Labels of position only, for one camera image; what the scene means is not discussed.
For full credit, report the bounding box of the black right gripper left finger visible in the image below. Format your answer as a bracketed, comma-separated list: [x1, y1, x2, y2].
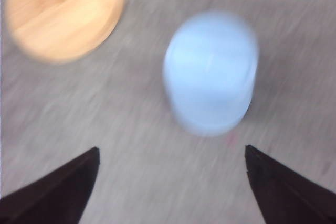
[0, 146, 100, 224]

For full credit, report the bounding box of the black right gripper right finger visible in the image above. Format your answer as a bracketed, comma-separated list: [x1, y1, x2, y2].
[245, 144, 336, 224]

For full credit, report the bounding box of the blue ribbed cup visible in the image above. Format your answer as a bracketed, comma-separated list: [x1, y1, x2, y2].
[164, 10, 258, 137]

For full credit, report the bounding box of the wooden cup tree stand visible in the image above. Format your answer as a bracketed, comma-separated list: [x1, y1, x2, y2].
[5, 0, 125, 64]

